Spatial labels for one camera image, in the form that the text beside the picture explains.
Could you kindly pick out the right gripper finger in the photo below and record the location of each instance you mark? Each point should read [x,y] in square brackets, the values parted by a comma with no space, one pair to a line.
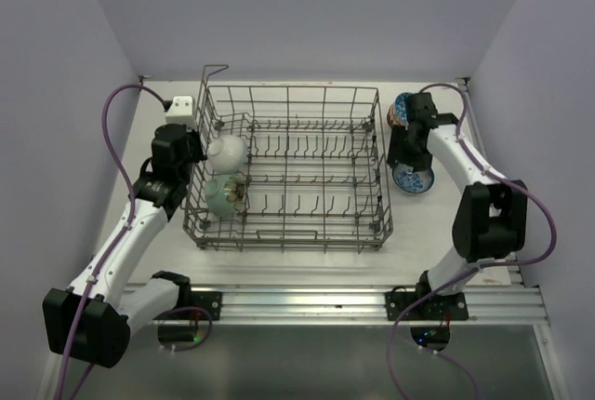
[397,153]
[421,163]

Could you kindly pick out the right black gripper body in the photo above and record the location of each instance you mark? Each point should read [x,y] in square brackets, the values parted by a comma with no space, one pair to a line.
[415,147]

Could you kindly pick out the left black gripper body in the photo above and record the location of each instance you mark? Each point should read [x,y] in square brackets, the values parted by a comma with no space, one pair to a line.
[195,153]

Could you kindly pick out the blue floral white bowl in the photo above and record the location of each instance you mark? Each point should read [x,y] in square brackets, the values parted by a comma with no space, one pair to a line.
[413,182]

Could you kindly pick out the white bowl dark stripes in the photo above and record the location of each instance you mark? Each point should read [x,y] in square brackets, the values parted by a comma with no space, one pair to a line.
[394,118]

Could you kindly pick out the red diamond pattern bowl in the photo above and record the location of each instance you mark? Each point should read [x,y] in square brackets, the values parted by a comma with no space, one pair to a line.
[399,109]

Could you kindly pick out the white ribbed ceramic bowl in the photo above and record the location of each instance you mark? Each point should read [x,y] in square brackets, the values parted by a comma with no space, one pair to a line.
[226,154]

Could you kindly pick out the pale green ceramic bowl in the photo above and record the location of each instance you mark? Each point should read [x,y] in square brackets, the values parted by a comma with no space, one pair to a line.
[216,195]

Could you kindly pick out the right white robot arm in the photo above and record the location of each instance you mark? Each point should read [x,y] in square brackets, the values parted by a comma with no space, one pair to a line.
[490,220]

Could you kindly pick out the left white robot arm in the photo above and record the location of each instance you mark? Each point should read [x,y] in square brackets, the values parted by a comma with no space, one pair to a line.
[93,319]

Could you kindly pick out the brown floral ceramic bowl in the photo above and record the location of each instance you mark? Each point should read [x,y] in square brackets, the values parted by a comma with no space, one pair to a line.
[235,188]

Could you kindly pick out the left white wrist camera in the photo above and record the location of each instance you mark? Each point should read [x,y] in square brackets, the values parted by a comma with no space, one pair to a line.
[180,110]

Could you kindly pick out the grey wire dish rack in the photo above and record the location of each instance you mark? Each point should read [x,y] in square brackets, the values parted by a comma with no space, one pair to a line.
[316,173]

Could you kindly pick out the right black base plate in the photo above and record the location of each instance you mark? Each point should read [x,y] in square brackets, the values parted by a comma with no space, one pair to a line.
[437,308]

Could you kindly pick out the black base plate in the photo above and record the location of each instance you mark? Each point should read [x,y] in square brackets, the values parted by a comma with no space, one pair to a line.
[437,308]
[210,301]

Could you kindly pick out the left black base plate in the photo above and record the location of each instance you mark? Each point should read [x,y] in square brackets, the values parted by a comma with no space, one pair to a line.
[210,301]

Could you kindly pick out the aluminium mounting rail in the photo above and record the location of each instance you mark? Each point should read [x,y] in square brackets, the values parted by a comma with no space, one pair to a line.
[509,305]

